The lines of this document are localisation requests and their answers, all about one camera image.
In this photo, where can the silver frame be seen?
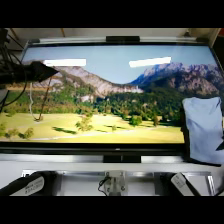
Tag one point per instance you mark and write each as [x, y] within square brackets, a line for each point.
[80, 186]

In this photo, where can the light blue shirt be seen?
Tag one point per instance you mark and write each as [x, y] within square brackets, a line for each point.
[205, 128]

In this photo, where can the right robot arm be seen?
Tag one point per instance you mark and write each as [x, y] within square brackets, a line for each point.
[181, 185]

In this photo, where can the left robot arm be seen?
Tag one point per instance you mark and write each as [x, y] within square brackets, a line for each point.
[30, 73]

